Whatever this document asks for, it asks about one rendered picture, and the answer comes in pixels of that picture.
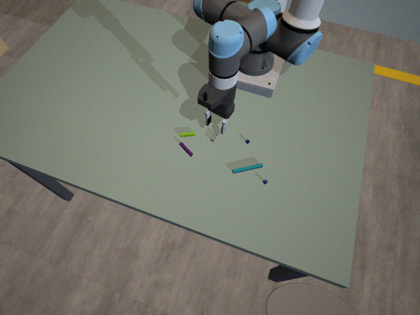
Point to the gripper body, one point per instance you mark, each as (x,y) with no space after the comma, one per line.
(218,95)

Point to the purple rod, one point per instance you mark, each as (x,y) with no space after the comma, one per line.
(186,149)

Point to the turquoise rod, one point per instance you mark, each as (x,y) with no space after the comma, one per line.
(247,168)

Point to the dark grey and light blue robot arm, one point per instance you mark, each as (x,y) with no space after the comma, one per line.
(293,35)

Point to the lime green rod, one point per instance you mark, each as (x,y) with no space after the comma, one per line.
(187,134)

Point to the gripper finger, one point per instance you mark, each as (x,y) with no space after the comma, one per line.
(224,125)
(207,117)

